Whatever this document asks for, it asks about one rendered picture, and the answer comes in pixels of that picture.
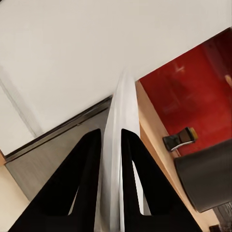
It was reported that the electric kettle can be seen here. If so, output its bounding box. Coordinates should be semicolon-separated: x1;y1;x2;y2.
209;222;232;232

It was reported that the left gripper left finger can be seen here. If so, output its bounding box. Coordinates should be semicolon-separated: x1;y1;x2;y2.
8;129;102;232

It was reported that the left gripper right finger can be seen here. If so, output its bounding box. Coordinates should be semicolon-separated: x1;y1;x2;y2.
121;129;202;232

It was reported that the bottle of coffee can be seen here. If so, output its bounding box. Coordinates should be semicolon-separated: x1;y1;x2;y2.
163;127;199;152

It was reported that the saucer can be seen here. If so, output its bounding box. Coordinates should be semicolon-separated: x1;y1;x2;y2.
100;67;144;232

